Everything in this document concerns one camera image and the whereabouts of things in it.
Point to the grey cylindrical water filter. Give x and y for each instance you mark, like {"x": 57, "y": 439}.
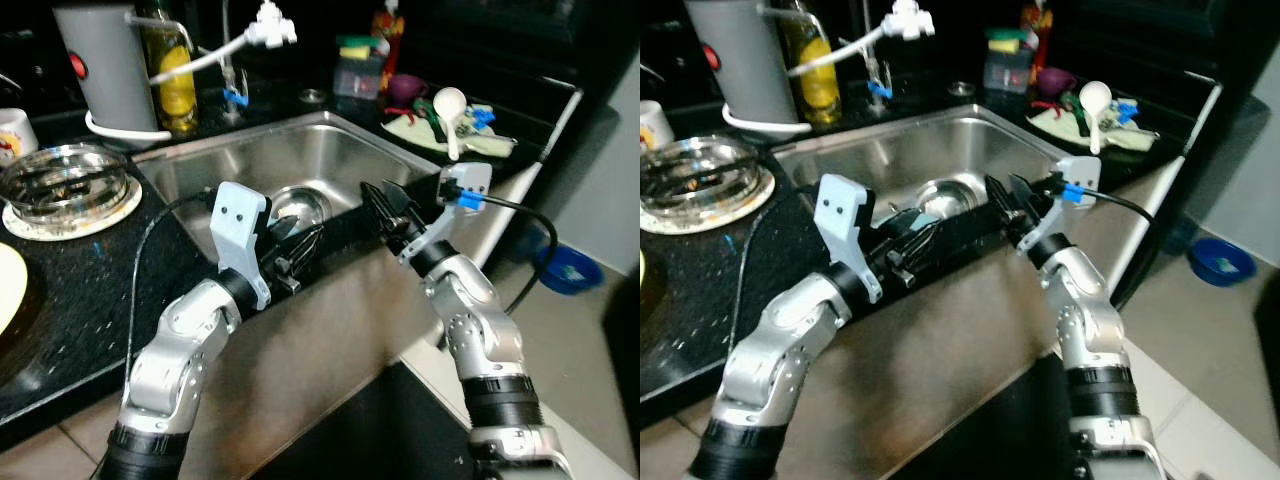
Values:
{"x": 745, "y": 60}
{"x": 105, "y": 70}

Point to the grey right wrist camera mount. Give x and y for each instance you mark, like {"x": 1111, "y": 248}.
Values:
{"x": 1078, "y": 170}
{"x": 466, "y": 178}

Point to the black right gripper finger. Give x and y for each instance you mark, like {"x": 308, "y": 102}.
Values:
{"x": 376, "y": 210}
{"x": 398, "y": 203}
{"x": 1024, "y": 197}
{"x": 1000, "y": 204}

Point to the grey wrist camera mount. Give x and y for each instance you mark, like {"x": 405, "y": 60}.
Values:
{"x": 838, "y": 208}
{"x": 238, "y": 215}
{"x": 466, "y": 178}
{"x": 1078, "y": 170}

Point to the yellow green sponge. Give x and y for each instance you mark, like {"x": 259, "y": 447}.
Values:
{"x": 358, "y": 46}
{"x": 1006, "y": 39}

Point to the clear plastic sponge container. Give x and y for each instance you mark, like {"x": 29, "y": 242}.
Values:
{"x": 1006, "y": 72}
{"x": 357, "y": 78}

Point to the white printed mug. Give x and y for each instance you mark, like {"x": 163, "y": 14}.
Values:
{"x": 655, "y": 125}
{"x": 15, "y": 135}

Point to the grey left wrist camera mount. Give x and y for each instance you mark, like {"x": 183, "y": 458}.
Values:
{"x": 238, "y": 215}
{"x": 838, "y": 208}

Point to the round steel bowl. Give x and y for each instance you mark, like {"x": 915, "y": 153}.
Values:
{"x": 60, "y": 175}
{"x": 700, "y": 168}

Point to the metal tap with blue tag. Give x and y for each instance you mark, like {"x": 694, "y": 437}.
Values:
{"x": 232, "y": 70}
{"x": 876, "y": 65}

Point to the black floor mat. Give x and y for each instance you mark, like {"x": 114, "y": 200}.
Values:
{"x": 990, "y": 430}
{"x": 370, "y": 430}

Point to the blue bowl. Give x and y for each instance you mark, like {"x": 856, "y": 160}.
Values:
{"x": 565, "y": 272}
{"x": 1222, "y": 264}

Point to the grey cabinet front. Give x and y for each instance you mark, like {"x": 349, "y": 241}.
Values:
{"x": 340, "y": 330}
{"x": 960, "y": 330}

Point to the white plastic ladle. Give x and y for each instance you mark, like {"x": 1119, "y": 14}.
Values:
{"x": 1095, "y": 96}
{"x": 450, "y": 102}

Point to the yellow oil bottle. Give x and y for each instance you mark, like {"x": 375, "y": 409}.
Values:
{"x": 176, "y": 90}
{"x": 820, "y": 85}

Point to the small round metal cap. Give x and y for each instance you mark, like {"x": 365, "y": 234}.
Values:
{"x": 313, "y": 96}
{"x": 961, "y": 89}

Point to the white plate under bowl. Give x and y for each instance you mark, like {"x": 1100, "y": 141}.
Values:
{"x": 740, "y": 215}
{"x": 100, "y": 222}

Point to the pale green dish cloth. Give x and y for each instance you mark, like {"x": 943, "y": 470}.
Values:
{"x": 405, "y": 128}
{"x": 1050, "y": 122}

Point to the red soap pump bottle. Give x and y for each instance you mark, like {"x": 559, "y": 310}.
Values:
{"x": 1036, "y": 25}
{"x": 388, "y": 30}

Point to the yellow plate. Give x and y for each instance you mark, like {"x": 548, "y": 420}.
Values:
{"x": 10, "y": 290}

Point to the stainless steel sink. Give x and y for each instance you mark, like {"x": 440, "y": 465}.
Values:
{"x": 950, "y": 140}
{"x": 300, "y": 150}

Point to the purple cup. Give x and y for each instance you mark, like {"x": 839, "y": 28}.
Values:
{"x": 408, "y": 88}
{"x": 1055, "y": 80}

